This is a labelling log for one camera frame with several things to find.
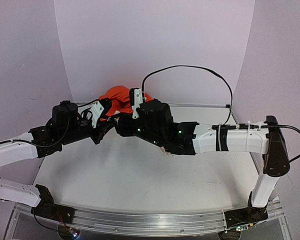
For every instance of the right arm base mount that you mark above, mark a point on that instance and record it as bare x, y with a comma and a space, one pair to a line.
250, 212

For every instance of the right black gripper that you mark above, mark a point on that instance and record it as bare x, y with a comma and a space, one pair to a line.
125, 125

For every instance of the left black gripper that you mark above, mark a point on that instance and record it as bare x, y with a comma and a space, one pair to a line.
102, 130

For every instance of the orange crumpled garment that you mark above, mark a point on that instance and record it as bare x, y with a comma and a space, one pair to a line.
120, 98

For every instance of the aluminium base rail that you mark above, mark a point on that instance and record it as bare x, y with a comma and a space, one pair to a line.
81, 223

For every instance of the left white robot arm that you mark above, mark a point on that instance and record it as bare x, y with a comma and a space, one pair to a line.
67, 125

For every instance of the mannequin hand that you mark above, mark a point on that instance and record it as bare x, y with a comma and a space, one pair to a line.
166, 152

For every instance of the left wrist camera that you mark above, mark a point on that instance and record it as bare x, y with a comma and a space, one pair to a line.
96, 112

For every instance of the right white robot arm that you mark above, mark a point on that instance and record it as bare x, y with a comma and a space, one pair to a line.
153, 122

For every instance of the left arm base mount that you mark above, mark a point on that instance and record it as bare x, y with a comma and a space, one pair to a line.
48, 209

